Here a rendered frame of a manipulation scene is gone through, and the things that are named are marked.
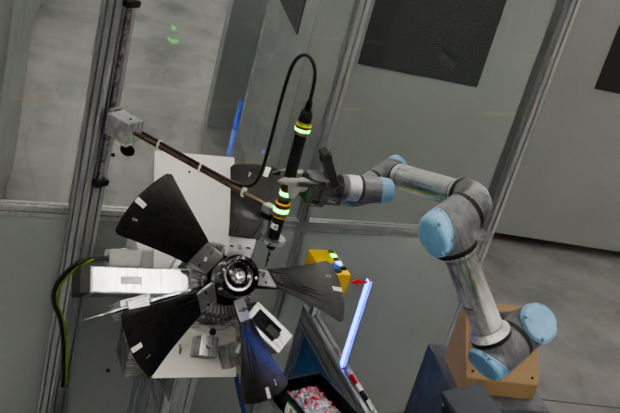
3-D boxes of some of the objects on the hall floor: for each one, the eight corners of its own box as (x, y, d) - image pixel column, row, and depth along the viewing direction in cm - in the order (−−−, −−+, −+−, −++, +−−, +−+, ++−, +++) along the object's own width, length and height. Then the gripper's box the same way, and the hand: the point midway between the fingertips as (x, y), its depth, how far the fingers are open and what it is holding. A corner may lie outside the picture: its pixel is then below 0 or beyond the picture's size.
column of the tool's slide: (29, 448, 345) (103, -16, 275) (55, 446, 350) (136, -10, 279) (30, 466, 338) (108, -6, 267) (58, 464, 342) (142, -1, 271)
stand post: (115, 498, 334) (173, 223, 289) (139, 496, 338) (201, 225, 292) (117, 507, 330) (177, 230, 285) (141, 505, 334) (205, 232, 289)
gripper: (345, 212, 258) (275, 207, 249) (331, 193, 267) (263, 188, 258) (353, 185, 254) (283, 180, 245) (339, 167, 264) (270, 160, 255)
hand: (280, 175), depth 251 cm, fingers closed on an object, 4 cm apart
